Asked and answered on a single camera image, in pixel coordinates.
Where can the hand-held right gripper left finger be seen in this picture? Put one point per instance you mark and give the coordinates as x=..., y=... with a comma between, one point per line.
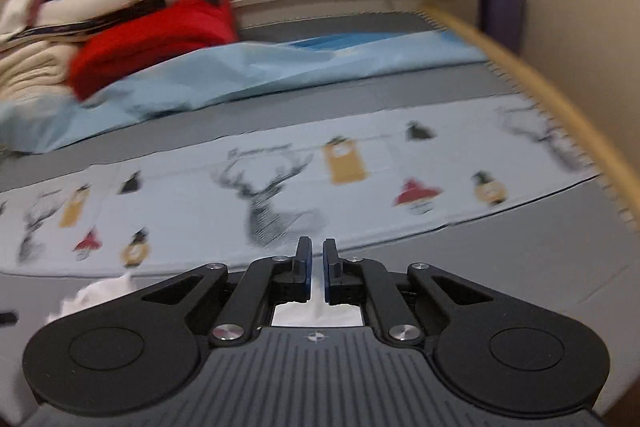
x=306, y=277

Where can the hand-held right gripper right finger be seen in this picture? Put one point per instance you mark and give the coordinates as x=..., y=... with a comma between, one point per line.
x=327, y=277

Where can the white cloth garment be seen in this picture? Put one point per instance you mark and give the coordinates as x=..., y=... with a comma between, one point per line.
x=95, y=294

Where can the deer printed light blue cloth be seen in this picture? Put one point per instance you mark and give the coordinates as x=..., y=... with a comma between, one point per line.
x=200, y=207

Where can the grey mattress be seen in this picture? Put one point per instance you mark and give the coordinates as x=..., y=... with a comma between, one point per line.
x=500, y=257

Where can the light blue blanket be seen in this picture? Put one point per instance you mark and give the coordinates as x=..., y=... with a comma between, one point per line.
x=225, y=67

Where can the red cloth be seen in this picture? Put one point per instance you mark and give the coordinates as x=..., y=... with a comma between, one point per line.
x=150, y=42

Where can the purple bag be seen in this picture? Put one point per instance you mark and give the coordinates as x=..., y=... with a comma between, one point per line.
x=502, y=14

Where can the white duvet with black band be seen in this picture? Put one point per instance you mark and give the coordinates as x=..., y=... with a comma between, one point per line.
x=100, y=4

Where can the cream knit blanket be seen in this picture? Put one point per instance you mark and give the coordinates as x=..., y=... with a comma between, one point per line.
x=30, y=72

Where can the wooden bed frame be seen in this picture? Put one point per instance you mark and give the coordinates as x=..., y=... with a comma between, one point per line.
x=550, y=82

